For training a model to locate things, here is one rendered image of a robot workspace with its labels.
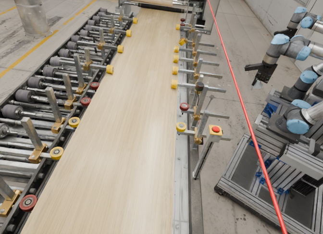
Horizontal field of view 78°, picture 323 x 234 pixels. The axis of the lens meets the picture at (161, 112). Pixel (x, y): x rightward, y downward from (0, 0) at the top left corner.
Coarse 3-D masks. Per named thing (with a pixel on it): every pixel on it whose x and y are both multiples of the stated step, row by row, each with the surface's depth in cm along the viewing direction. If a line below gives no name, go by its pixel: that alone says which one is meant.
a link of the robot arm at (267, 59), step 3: (264, 57) 116; (267, 57) 114; (270, 57) 112; (264, 60) 116; (267, 60) 114; (270, 60) 113; (273, 60) 113; (276, 60) 113; (270, 63) 114; (273, 63) 114
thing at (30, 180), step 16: (48, 80) 220; (48, 112) 182; (64, 112) 195; (80, 112) 181; (16, 128) 161; (48, 128) 179; (64, 128) 152; (48, 144) 154; (64, 144) 156; (0, 160) 140; (16, 160) 153; (0, 176) 132; (16, 176) 136; (32, 176) 122; (48, 176) 137; (16, 208) 108; (16, 224) 112
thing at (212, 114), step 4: (184, 112) 179; (188, 112) 179; (192, 112) 178; (200, 112) 178; (212, 112) 179; (212, 116) 179; (216, 116) 179; (220, 116) 179; (224, 116) 178; (228, 116) 178
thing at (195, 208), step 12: (192, 96) 220; (192, 108) 202; (192, 120) 192; (192, 144) 168; (192, 156) 162; (192, 168) 154; (192, 180) 147; (192, 192) 140; (192, 204) 134; (192, 216) 128; (192, 228) 123
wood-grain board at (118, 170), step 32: (160, 32) 288; (128, 64) 215; (160, 64) 223; (96, 96) 172; (128, 96) 177; (160, 96) 182; (96, 128) 146; (128, 128) 150; (160, 128) 153; (64, 160) 125; (96, 160) 127; (128, 160) 130; (160, 160) 132; (64, 192) 111; (96, 192) 113; (128, 192) 115; (160, 192) 117; (32, 224) 98; (64, 224) 100; (96, 224) 101; (128, 224) 103; (160, 224) 104
